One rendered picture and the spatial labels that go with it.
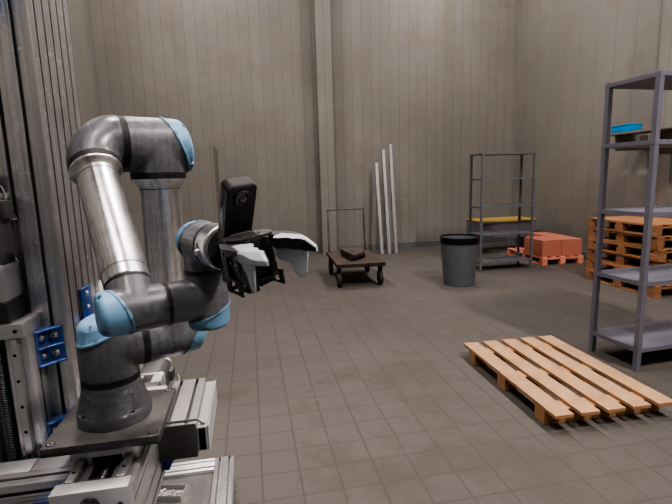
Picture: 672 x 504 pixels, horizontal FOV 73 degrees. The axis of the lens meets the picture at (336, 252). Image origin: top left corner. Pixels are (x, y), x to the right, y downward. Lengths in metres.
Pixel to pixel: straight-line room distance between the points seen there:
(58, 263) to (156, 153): 0.38
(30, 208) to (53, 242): 0.09
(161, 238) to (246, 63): 8.65
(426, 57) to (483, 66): 1.29
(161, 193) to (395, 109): 9.05
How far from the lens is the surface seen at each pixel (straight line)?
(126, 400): 1.10
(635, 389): 3.69
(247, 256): 0.57
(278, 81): 9.57
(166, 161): 1.04
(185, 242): 0.82
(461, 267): 6.46
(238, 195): 0.64
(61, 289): 1.25
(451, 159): 10.32
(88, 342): 1.06
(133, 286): 0.81
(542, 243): 8.33
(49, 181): 1.23
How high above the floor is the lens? 1.54
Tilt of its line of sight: 9 degrees down
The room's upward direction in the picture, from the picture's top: 2 degrees counter-clockwise
